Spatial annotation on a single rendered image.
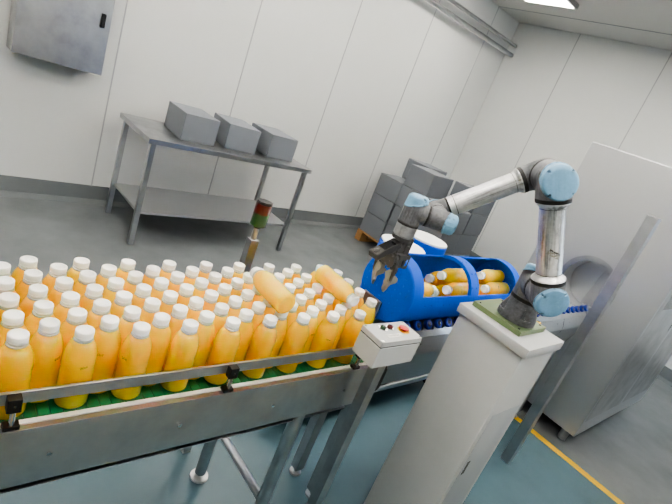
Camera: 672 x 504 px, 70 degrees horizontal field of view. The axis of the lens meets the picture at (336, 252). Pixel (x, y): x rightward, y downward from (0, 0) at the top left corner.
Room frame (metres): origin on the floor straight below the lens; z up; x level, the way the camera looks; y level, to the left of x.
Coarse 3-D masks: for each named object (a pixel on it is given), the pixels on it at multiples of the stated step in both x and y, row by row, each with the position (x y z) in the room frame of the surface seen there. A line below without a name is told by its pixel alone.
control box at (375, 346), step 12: (372, 324) 1.41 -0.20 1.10; (384, 324) 1.45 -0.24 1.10; (396, 324) 1.48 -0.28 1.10; (360, 336) 1.38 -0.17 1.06; (372, 336) 1.35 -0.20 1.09; (384, 336) 1.36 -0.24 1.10; (396, 336) 1.39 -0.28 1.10; (408, 336) 1.43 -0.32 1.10; (420, 336) 1.46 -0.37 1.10; (360, 348) 1.37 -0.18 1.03; (372, 348) 1.34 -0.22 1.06; (384, 348) 1.33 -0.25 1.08; (396, 348) 1.38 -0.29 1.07; (408, 348) 1.42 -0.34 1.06; (372, 360) 1.32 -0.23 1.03; (384, 360) 1.35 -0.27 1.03; (396, 360) 1.40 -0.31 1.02; (408, 360) 1.45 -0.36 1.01
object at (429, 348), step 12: (432, 324) 2.02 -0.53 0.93; (552, 324) 2.83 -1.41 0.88; (564, 324) 2.96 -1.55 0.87; (576, 324) 3.10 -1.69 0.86; (432, 336) 1.94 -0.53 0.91; (444, 336) 2.00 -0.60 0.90; (564, 336) 3.12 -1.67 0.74; (420, 348) 1.88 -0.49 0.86; (432, 348) 1.94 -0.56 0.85; (420, 360) 1.93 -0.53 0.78; (432, 360) 2.02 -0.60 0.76; (396, 372) 1.88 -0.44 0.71; (408, 372) 1.96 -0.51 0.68; (420, 372) 2.05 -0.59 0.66
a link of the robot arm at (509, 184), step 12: (516, 168) 1.78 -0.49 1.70; (528, 168) 1.74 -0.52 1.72; (492, 180) 1.77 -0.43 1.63; (504, 180) 1.75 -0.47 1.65; (516, 180) 1.74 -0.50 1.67; (528, 180) 1.73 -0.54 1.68; (468, 192) 1.75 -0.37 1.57; (480, 192) 1.74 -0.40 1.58; (492, 192) 1.74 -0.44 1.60; (504, 192) 1.74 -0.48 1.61; (516, 192) 1.76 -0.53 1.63; (432, 204) 1.74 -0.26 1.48; (444, 204) 1.74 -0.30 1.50; (456, 204) 1.74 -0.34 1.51; (468, 204) 1.74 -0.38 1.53; (480, 204) 1.75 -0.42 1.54
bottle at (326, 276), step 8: (320, 272) 1.57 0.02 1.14; (328, 272) 1.56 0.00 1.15; (320, 280) 1.56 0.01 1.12; (328, 280) 1.54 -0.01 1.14; (336, 280) 1.53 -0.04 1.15; (344, 280) 1.54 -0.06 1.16; (328, 288) 1.53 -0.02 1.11; (336, 288) 1.50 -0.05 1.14; (344, 288) 1.50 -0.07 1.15; (352, 288) 1.51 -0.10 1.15; (336, 296) 1.50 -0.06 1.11; (344, 296) 1.48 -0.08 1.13
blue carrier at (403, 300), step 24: (408, 264) 1.78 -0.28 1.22; (432, 264) 2.21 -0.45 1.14; (456, 264) 2.35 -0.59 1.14; (480, 264) 2.50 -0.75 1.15; (504, 264) 2.37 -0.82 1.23; (408, 288) 1.74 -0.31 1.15; (384, 312) 1.78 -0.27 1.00; (408, 312) 1.72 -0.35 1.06; (432, 312) 1.84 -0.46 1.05; (456, 312) 1.98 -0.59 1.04
